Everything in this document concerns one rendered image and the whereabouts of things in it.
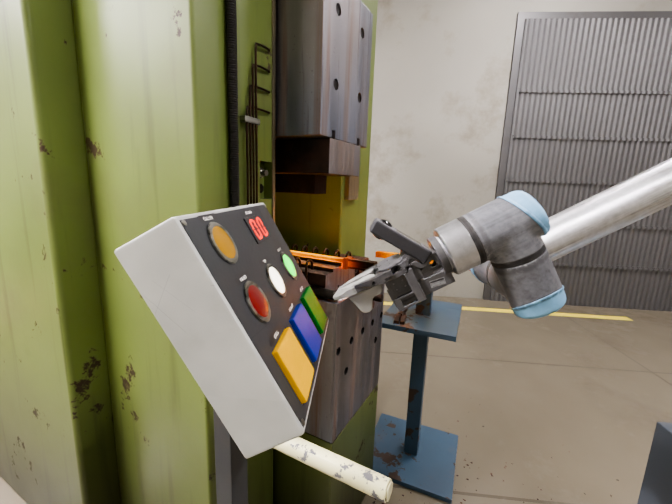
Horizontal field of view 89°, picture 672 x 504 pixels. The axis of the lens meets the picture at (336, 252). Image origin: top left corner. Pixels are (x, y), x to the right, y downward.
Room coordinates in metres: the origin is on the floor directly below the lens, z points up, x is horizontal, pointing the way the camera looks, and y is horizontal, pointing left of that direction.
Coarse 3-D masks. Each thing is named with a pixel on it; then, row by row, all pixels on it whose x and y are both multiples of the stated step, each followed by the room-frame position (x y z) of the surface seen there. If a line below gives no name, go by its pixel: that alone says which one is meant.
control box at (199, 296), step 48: (144, 240) 0.35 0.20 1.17; (192, 240) 0.35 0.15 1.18; (240, 240) 0.47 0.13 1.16; (144, 288) 0.35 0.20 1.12; (192, 288) 0.35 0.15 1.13; (240, 288) 0.39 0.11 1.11; (288, 288) 0.55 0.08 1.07; (192, 336) 0.35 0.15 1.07; (240, 336) 0.34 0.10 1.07; (240, 384) 0.34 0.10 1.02; (288, 384) 0.37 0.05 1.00; (240, 432) 0.34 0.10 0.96; (288, 432) 0.34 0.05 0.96
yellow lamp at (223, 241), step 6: (216, 228) 0.41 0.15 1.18; (216, 234) 0.40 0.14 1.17; (222, 234) 0.42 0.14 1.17; (216, 240) 0.40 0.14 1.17; (222, 240) 0.41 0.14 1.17; (228, 240) 0.43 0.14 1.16; (222, 246) 0.40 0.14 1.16; (228, 246) 0.42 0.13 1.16; (222, 252) 0.40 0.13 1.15; (228, 252) 0.41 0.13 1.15; (234, 252) 0.42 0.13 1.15
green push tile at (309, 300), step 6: (306, 288) 0.63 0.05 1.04; (306, 294) 0.60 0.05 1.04; (312, 294) 0.63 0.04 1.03; (306, 300) 0.58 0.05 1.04; (312, 300) 0.61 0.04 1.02; (306, 306) 0.57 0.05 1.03; (312, 306) 0.59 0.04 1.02; (318, 306) 0.63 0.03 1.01; (312, 312) 0.57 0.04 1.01; (318, 312) 0.61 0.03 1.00; (312, 318) 0.57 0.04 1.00; (318, 318) 0.59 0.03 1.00; (324, 318) 0.62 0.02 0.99; (318, 324) 0.57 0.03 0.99; (324, 324) 0.60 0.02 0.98; (318, 330) 0.57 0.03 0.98
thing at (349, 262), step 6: (294, 252) 1.15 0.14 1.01; (300, 252) 1.15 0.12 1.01; (306, 252) 1.16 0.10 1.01; (318, 258) 1.10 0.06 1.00; (324, 258) 1.09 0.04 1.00; (330, 258) 1.08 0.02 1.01; (336, 258) 1.07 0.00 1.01; (342, 258) 1.08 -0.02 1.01; (348, 258) 1.06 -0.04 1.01; (354, 258) 1.07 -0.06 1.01; (348, 264) 1.06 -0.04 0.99; (354, 264) 1.05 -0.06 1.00; (360, 264) 1.04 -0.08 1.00; (366, 264) 1.03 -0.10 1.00; (372, 264) 1.01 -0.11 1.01
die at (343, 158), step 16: (288, 144) 1.03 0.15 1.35; (304, 144) 1.00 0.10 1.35; (320, 144) 0.98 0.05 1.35; (336, 144) 1.00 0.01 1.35; (352, 144) 1.09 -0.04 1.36; (288, 160) 1.03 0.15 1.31; (304, 160) 1.00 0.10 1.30; (320, 160) 0.98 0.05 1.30; (336, 160) 1.00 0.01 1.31; (352, 160) 1.09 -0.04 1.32
